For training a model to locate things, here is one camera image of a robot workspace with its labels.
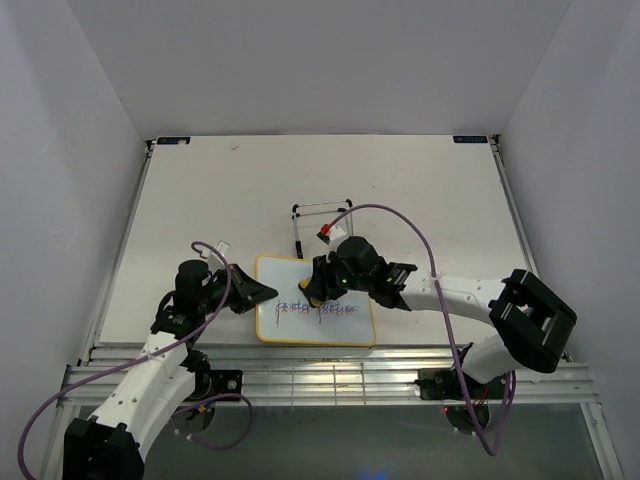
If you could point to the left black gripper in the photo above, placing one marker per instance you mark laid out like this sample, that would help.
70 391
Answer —
249 292

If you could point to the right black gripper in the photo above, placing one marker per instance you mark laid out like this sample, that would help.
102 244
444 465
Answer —
322 272

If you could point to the yellow black whiteboard eraser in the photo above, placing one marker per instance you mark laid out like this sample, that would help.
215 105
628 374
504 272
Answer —
313 290

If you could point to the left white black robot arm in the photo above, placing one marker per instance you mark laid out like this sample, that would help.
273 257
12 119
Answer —
114 441

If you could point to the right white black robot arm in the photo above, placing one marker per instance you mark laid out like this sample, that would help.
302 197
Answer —
532 324

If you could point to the blue label sticker left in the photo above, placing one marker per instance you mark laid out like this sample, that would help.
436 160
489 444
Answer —
173 140

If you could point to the blue label sticker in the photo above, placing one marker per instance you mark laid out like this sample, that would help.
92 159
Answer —
470 139
173 140

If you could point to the blue label sticker right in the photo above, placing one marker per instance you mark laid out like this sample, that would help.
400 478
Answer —
470 139

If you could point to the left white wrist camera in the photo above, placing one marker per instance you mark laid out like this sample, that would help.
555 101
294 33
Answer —
214 255

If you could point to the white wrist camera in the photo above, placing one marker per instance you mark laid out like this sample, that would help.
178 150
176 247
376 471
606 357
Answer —
214 255
332 235

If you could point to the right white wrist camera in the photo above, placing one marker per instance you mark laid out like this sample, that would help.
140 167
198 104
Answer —
332 235

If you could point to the metal wire whiteboard stand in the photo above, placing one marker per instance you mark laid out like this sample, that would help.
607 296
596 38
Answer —
306 218

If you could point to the aluminium extrusion frame rail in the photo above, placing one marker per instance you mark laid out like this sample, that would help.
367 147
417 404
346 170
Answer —
295 376

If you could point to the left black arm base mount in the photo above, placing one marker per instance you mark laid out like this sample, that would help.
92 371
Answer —
215 382

